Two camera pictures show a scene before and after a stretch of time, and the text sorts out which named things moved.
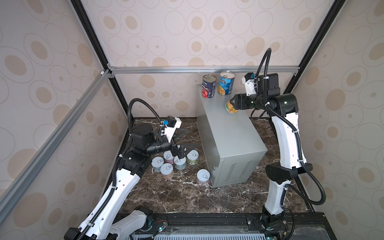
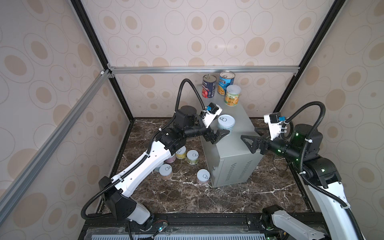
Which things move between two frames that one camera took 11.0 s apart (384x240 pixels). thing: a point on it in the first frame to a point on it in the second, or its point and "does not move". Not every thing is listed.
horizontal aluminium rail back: [197, 69] does not move
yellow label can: [230, 108] to [232, 95]
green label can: [192, 157] does not move
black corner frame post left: [100, 52] does not move
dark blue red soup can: [208, 88] does not move
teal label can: [180, 163] to [226, 122]
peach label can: [166, 170] does not move
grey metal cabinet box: [233, 151] does not move
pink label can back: [168, 157] does not move
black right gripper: [240, 98] to [255, 139]
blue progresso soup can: [226, 82] does not move
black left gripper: [176, 151] to [214, 138]
